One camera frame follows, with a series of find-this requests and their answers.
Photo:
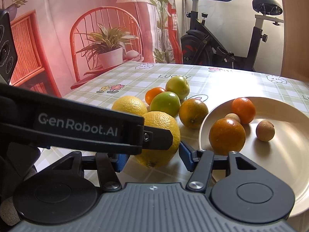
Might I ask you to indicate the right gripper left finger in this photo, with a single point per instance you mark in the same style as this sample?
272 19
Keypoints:
107 166

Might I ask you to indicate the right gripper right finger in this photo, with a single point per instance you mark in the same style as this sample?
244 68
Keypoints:
201 163

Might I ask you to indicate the dark orange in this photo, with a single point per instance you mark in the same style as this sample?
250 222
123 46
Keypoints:
226 135

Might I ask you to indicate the large yellow lemon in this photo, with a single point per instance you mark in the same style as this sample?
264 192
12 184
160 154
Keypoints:
158 158

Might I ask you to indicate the dark orange brownish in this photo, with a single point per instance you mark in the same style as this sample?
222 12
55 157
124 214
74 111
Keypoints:
192 112

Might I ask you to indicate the green apple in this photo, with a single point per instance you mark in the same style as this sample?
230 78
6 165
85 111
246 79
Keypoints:
167 102

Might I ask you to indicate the bright orange tangerine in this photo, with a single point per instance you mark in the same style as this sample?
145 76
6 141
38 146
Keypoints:
244 109

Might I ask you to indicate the yellow-green apple far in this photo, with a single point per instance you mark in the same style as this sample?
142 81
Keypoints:
178 85

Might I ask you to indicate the small orange tangerine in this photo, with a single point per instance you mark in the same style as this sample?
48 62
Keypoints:
152 93

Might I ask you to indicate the beige round plate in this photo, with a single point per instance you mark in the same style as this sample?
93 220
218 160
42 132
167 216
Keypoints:
286 154

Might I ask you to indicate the red printed backdrop curtain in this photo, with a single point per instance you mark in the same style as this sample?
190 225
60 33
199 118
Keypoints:
62 44

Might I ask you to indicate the black exercise bike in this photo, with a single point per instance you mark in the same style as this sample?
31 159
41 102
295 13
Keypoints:
241 34

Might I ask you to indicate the wooden panel door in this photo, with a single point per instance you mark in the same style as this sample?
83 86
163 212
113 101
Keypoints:
295 52

